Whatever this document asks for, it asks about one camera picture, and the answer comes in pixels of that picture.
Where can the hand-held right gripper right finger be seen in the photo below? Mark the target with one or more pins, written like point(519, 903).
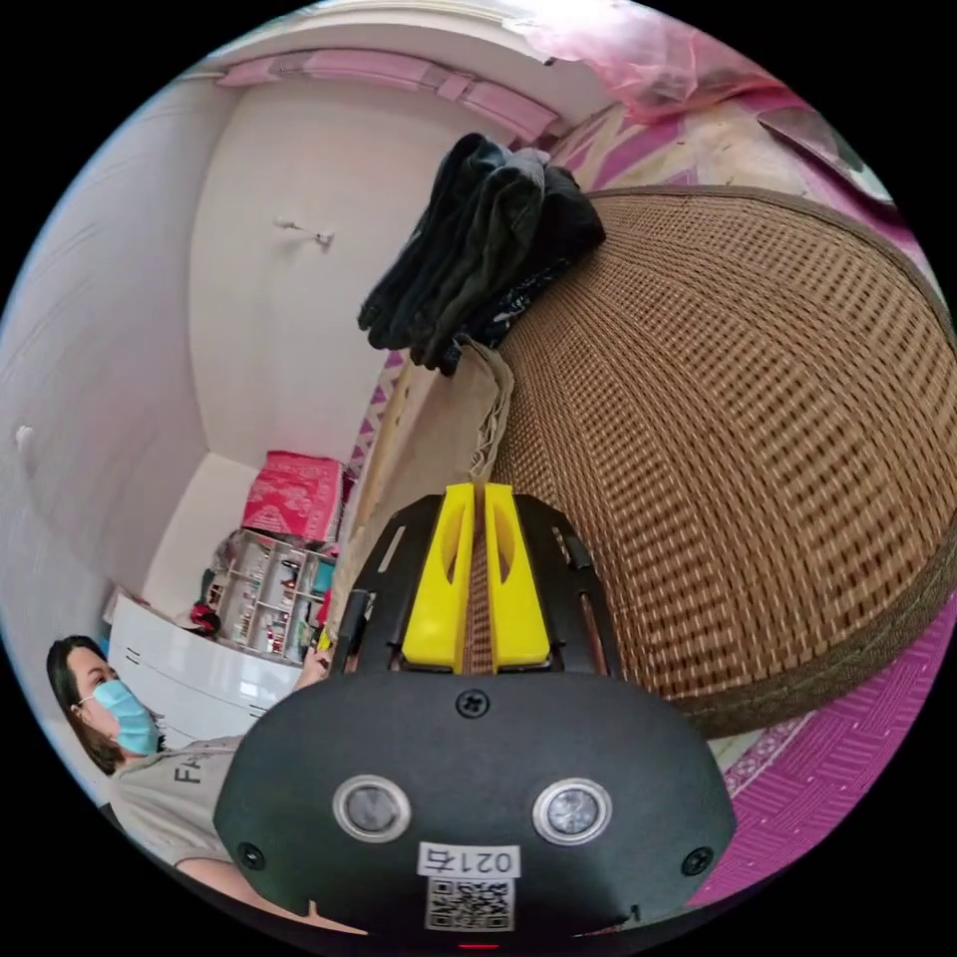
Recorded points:
point(516, 606)

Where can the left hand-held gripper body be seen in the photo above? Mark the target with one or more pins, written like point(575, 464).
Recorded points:
point(355, 635)

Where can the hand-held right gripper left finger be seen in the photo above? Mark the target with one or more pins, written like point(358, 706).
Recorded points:
point(441, 598)

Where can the person's right forearm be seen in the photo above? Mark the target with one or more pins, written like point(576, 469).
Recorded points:
point(247, 893)

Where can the light brown pants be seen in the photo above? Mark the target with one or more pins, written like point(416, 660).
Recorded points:
point(434, 434)

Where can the person's left hand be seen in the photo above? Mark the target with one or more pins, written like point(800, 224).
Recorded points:
point(312, 674)

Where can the white shelf with small items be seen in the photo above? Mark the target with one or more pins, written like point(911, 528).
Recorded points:
point(277, 591)

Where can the white cupboard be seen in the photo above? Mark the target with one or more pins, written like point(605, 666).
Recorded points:
point(194, 688)

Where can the person's body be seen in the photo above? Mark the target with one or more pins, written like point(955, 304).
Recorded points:
point(161, 792)

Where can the bed with woven mat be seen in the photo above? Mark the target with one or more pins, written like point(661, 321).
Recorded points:
point(710, 448)

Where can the pile of clothes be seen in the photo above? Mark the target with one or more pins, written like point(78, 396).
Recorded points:
point(478, 247)

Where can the pink mosquito net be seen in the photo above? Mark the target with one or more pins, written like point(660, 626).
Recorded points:
point(635, 60)

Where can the white wall hook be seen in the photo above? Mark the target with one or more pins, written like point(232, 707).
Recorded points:
point(306, 230)

